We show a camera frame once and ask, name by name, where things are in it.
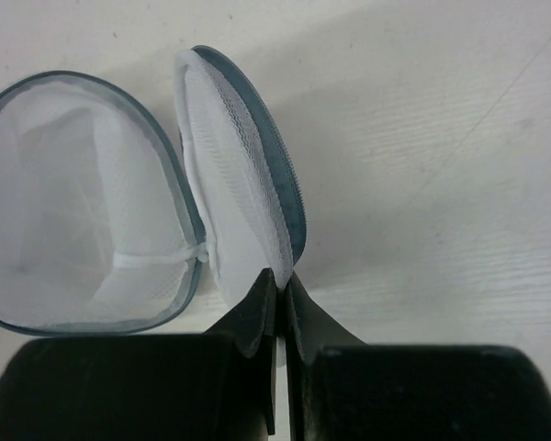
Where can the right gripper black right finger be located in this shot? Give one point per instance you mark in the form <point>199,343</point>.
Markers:
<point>341,388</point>

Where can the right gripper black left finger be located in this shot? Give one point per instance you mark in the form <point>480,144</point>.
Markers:
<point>217,385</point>

